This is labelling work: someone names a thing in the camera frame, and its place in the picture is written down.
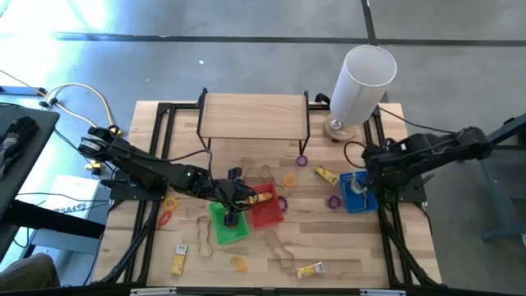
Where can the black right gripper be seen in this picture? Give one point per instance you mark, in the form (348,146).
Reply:
(378,174)

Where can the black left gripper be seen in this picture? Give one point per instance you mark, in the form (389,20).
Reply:
(230,193)

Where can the beige rubber band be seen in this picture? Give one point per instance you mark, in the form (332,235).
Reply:
(267,242)
(247,158)
(260,170)
(198,224)
(364,203)
(353,189)

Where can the yellow crayon box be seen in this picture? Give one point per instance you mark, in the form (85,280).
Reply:
(178,265)
(308,271)
(263,197)
(326,176)

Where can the blue plastic basket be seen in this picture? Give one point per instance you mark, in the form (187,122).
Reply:
(349,205)

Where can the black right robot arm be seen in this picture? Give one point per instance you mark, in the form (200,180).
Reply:
(431,150)

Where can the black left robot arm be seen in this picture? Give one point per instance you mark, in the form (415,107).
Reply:
(139,164)

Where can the black side desk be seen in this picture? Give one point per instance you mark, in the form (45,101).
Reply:
(37,140)

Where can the red plastic basket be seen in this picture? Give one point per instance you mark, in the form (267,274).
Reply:
(267,215)

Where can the green plastic basket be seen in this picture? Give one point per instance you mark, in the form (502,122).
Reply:
(218,234)

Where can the crumpled clear plastic wrap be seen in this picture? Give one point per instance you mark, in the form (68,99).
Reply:
(336,123)

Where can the red spiral wrist coil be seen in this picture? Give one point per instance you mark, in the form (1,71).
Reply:
(160,221)

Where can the wooden shelf riser black legs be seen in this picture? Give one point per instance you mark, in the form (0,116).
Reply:
(252,115)

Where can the white shade table lamp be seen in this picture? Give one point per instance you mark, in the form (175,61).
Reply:
(361,82)

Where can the blue-grey metal cart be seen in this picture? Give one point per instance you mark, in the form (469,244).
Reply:
(485,197)

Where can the white cardboard box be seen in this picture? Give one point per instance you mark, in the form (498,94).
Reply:
(70,189)

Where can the person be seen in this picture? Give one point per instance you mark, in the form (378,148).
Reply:
(29,271)

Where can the black glove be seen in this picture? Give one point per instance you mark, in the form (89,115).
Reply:
(16,131)

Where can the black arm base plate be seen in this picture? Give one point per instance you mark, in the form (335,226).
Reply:
(415,193)
(123,191)

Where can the white bracket strip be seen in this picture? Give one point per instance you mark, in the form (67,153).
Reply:
(152,292)
(382,292)

